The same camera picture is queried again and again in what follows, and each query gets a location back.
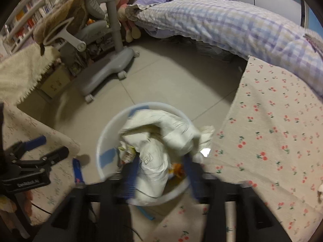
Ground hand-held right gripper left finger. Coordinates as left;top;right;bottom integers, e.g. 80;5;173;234
33;156;141;242

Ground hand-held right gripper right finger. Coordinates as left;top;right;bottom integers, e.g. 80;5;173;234
183;154;290;242

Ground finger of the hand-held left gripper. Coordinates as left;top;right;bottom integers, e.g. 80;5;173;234
18;146;70;172
9;135;47;157

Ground orange foil wrapper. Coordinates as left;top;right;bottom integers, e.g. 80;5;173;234
170;163;187;180

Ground white bin with blue patches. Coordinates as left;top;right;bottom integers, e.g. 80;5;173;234
96;102;210;206

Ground white paper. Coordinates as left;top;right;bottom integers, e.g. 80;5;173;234
118;109;215;198

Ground black blue clamp tool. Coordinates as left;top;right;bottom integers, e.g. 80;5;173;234
0;101;81;225

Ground small blue packet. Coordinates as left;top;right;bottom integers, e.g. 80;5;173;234
73;158;85;186

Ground light blue strip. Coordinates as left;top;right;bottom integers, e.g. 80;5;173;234
137;205;156;221

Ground cardboard box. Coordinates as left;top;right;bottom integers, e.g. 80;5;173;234
40;64;72;99

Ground white fuzzy towel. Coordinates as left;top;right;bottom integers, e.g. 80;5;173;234
0;47;61;105

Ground cherry print bed sheet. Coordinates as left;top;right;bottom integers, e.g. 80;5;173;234
149;55;323;242

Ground grey wheeled chair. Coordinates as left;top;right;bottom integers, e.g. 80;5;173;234
43;0;140;104

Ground bookshelf with books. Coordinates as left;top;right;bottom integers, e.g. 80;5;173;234
0;0;57;56

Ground brown fuzzy cloth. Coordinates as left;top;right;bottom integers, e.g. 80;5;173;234
33;0;96;56

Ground purple plaid quilt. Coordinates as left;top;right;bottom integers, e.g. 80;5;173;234
125;0;323;92

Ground pink plush toy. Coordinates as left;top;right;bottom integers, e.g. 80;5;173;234
115;0;142;42

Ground folded grey patterned cloth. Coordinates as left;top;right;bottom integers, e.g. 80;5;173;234
304;33;323;54

